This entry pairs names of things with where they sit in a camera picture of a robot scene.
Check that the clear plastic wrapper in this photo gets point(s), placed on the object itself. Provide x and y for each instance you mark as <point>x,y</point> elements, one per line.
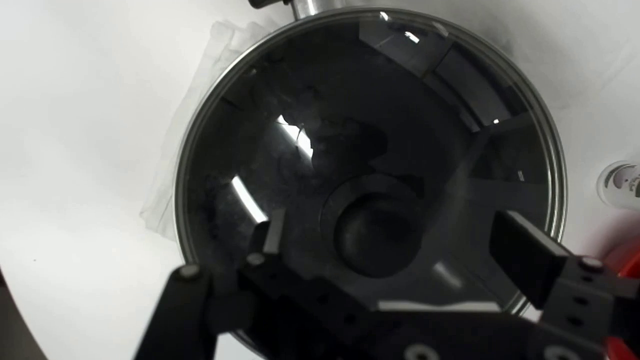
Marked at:
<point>175,132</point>

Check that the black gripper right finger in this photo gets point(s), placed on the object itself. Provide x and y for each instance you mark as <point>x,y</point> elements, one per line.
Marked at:
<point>533,251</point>

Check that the glass pot lid black knob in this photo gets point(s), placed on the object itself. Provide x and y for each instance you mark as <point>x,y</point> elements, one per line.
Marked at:
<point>400,132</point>

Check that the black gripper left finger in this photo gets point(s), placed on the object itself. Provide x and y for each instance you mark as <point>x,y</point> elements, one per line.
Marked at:
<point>192,306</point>

